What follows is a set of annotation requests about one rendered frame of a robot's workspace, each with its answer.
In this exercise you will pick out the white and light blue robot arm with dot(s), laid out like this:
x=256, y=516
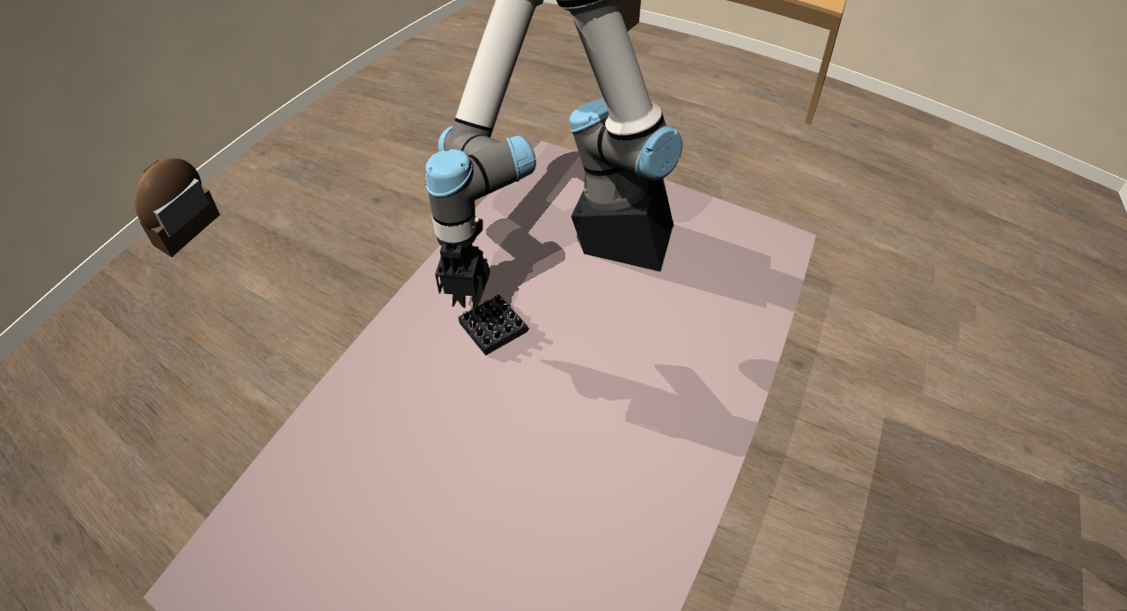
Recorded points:
x=470, y=164

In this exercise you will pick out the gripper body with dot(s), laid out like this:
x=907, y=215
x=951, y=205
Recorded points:
x=461, y=278

